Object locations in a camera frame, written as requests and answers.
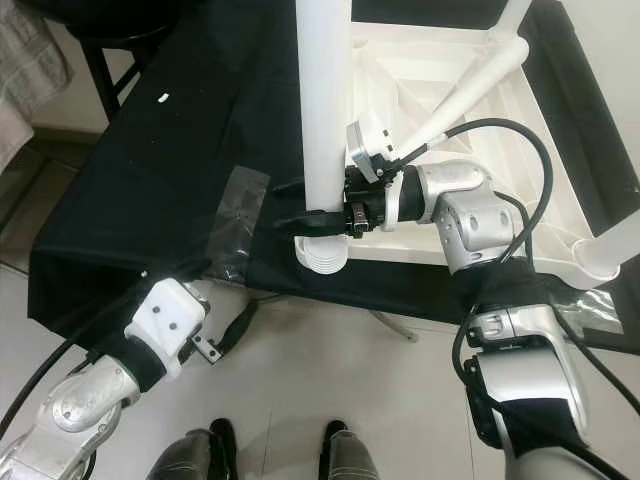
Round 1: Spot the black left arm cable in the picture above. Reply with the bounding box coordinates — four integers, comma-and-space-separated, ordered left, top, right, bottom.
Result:
0, 265, 191, 441

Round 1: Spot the grey metal table leg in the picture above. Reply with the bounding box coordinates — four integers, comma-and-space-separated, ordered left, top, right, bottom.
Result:
365, 308, 421, 343

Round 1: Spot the white plastic children table top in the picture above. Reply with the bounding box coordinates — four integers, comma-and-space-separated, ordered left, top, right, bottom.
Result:
295, 20, 640, 283

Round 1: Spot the white plastic table leg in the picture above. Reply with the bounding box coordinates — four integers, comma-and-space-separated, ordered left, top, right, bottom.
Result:
572, 210, 640, 281
485, 0, 536, 46
400, 35, 531, 161
300, 0, 353, 273

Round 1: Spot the dark grey left robot foot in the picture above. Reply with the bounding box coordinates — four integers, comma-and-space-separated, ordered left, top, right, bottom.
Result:
150, 420, 239, 480

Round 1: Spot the dark grey right robot foot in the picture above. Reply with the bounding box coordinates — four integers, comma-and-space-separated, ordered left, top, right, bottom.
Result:
320, 420, 381, 480

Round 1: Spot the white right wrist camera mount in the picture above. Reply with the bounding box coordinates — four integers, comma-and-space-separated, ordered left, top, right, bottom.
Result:
345, 110, 406, 233

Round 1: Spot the black table cloth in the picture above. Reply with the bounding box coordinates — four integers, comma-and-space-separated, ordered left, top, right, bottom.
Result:
28, 0, 640, 346

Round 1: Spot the dark grey robot foot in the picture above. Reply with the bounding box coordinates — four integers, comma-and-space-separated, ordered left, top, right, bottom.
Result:
320, 420, 381, 480
150, 420, 239, 480

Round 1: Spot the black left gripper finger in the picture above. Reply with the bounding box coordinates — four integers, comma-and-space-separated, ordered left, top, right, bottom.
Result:
218, 299, 260, 354
150, 254, 212, 287

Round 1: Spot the black stool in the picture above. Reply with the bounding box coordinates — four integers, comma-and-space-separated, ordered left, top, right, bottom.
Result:
75, 30, 161, 126

